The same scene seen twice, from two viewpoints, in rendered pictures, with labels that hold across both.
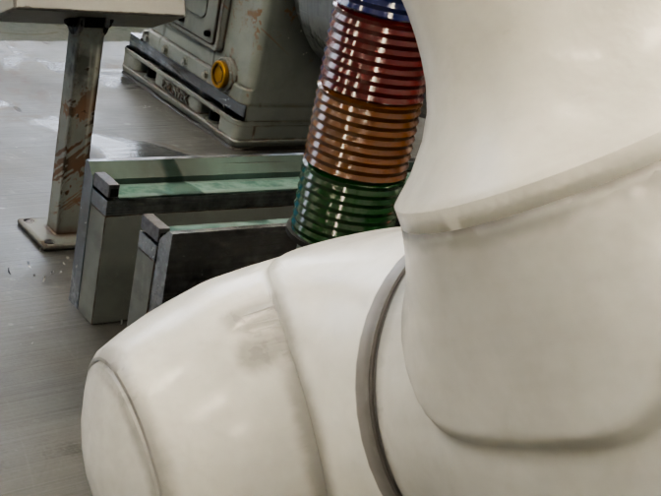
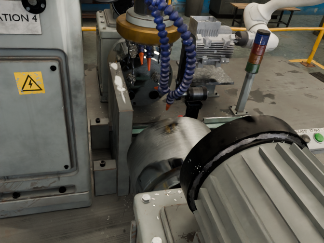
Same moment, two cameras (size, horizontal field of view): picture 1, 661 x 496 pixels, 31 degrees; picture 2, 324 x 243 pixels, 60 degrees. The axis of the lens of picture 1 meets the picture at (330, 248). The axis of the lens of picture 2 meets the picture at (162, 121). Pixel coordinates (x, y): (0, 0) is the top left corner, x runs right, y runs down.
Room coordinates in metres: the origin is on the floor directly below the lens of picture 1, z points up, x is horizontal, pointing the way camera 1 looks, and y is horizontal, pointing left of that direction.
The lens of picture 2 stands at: (1.95, 0.07, 1.56)
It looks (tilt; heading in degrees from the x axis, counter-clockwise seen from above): 36 degrees down; 201
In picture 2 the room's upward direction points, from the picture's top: 7 degrees clockwise
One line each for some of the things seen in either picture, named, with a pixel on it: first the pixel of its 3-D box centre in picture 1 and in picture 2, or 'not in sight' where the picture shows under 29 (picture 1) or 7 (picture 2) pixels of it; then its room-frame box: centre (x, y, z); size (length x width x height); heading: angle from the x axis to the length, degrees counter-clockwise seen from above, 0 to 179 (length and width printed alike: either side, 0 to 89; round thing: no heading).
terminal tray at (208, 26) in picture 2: not in sight; (204, 26); (0.60, -0.28, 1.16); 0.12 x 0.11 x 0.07; 131
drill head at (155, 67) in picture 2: not in sight; (137, 66); (0.97, -0.44, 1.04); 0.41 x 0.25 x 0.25; 39
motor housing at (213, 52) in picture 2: not in sight; (208, 45); (0.57, -0.25, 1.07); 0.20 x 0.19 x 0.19; 131
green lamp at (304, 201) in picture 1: (347, 202); (252, 66); (0.65, 0.00, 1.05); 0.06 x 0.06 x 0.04
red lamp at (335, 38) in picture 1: (379, 50); (258, 47); (0.65, 0.00, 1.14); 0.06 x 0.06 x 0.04
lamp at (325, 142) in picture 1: (362, 128); (255, 57); (0.65, 0.00, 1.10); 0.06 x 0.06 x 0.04
